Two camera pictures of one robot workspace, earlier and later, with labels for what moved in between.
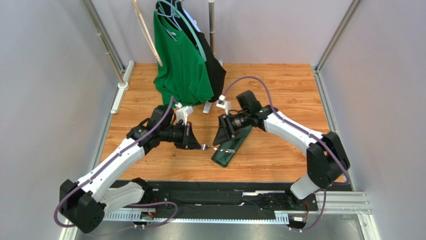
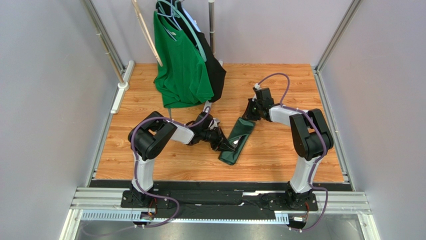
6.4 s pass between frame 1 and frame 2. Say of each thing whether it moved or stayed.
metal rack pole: stayed
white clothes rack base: stayed
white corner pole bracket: stayed
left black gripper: moved
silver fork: moved
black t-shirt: stayed
